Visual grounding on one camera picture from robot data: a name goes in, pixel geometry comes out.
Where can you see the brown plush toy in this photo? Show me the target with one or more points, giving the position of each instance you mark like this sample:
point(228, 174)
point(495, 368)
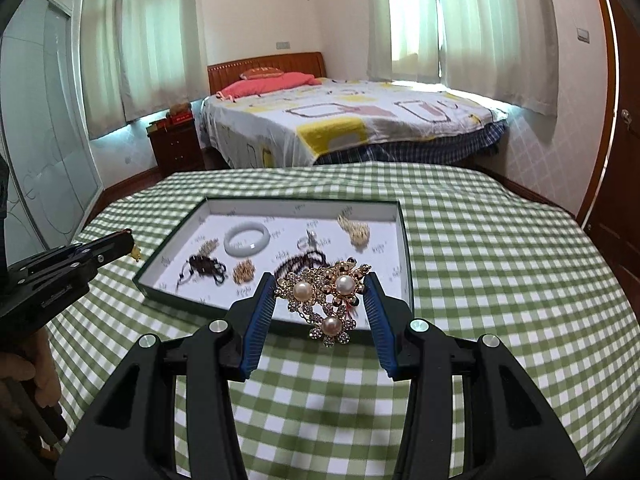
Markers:
point(179, 108)

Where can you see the dark wooden nightstand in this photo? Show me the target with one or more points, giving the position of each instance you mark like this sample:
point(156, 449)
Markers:
point(175, 147)

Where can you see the blue plaid bed sheet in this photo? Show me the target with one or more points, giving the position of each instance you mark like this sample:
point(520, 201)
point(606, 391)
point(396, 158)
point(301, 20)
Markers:
point(425, 147)

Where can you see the red box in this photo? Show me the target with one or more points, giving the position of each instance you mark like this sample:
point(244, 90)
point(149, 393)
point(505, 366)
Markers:
point(180, 119)

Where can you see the white curtain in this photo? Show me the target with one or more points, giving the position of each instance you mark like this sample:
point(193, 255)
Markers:
point(165, 45)
point(102, 60)
point(495, 35)
point(405, 20)

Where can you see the gold pearl tassel jewelry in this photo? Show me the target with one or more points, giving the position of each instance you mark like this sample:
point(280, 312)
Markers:
point(357, 232)

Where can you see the person's left hand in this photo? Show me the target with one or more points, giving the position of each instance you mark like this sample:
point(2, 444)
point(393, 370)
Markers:
point(42, 370)

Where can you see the green checkered tablecloth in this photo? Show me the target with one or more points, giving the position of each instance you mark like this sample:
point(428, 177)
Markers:
point(475, 260)

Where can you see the white jade bangle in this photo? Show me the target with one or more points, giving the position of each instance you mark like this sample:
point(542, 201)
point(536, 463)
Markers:
point(235, 247)

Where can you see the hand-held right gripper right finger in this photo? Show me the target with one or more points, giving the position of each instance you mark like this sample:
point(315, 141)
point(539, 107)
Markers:
point(380, 325)

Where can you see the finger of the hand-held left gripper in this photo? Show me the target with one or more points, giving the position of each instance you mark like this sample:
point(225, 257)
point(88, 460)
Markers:
point(115, 254)
point(107, 240)

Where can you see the glass door wardrobe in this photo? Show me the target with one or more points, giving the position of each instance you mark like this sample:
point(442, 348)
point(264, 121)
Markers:
point(45, 135)

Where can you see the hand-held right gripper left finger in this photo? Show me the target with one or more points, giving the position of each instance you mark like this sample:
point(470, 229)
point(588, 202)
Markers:
point(260, 320)

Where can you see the red patterned pillow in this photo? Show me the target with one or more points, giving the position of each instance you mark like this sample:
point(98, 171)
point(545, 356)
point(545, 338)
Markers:
point(260, 73)

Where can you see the brown wooden door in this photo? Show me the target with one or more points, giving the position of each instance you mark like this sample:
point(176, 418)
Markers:
point(620, 185)

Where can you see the bed with patterned cover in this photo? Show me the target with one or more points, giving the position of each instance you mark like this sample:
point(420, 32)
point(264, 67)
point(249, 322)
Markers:
point(350, 120)

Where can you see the green jewelry tray box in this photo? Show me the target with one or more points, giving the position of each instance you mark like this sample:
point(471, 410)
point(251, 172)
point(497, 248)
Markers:
point(280, 225)

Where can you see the gold pearl flower brooch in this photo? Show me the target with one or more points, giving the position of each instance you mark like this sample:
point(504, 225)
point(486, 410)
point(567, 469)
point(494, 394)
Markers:
point(302, 290)

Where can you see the small gold jewelry piece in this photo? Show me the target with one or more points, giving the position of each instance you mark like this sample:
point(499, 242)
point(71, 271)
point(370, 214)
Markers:
point(243, 271)

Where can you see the white light switch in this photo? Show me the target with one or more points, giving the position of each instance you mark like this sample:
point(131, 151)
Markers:
point(582, 35)

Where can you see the pink pillow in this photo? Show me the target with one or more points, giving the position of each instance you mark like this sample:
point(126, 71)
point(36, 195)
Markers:
point(265, 85)

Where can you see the wooden bed headboard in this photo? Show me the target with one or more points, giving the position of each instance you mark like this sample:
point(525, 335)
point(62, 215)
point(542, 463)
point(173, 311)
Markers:
point(270, 60)

